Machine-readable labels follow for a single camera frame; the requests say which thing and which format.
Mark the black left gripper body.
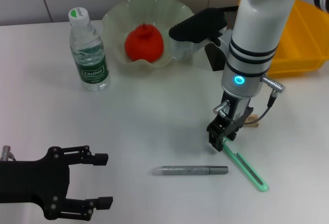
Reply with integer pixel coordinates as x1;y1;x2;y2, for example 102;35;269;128
0;146;71;221

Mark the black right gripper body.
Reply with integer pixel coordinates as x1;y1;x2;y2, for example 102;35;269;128
217;91;254;130

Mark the mint green utility knife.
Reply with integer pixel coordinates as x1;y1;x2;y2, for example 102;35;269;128
222;136;269;193

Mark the grey marker pen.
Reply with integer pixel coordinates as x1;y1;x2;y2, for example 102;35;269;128
151;165;229;177

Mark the clear water bottle green label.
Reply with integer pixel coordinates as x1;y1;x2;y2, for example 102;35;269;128
68;6;112;92

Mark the red tomato-shaped object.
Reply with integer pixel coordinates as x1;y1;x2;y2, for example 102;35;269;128
124;23;165;64

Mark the beige eraser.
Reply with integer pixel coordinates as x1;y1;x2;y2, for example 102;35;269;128
245;114;260;128

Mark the black mesh pen holder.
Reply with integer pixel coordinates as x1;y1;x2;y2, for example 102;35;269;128
205;5;241;72

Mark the frosted green glass fruit bowl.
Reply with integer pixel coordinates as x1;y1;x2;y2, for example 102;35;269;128
102;0;195;69

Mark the yellow plastic bin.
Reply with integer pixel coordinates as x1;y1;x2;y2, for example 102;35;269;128
237;0;329;79

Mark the left arm cable with plug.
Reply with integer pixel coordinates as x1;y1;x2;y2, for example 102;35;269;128
1;145;16;162

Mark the arm cable with plug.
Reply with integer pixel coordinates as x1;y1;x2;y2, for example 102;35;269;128
1;145;16;162
212;76;286;126

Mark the right arm cable with plug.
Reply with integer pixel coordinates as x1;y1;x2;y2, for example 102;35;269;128
212;76;286;126

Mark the right wrist camera housing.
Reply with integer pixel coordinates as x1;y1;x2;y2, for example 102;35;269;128
168;7;231;60

